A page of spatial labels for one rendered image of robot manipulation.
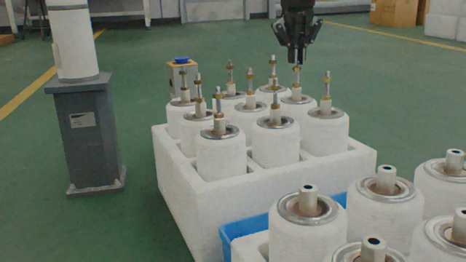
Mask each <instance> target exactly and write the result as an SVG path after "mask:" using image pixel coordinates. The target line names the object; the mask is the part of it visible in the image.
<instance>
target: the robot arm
mask: <svg viewBox="0 0 466 262"><path fill-rule="evenodd" d="M45 3H46V6H47V13H48V17H49V21H50V28H51V32H52V39H53V44H52V48H53V52H54V56H55V62H56V67H57V72H58V81H59V83H67V84H75V83H83V82H90V81H93V80H96V79H98V78H100V77H99V70H98V64H97V58H96V54H95V45H94V40H93V36H92V27H91V22H90V13H89V9H88V5H87V0H45ZM314 5H315V0H280V6H281V8H282V12H281V15H280V19H279V20H278V21H277V22H276V23H272V24H271V27H272V30H273V31H274V33H275V36H276V38H277V40H278V42H279V44H280V45H281V46H284V47H287V48H288V63H289V64H290V66H297V61H298V62H299V65H304V62H305V60H306V48H307V45H308V44H313V43H314V42H315V39H316V37H317V35H318V33H319V30H320V28H321V26H322V24H323V19H320V18H317V17H315V13H314V10H313V6H314ZM284 26H285V27H284ZM284 29H285V30H284ZM302 32H303V33H302ZM292 33H293V34H292ZM292 40H293V41H292ZM297 46H298V47H297Z"/></svg>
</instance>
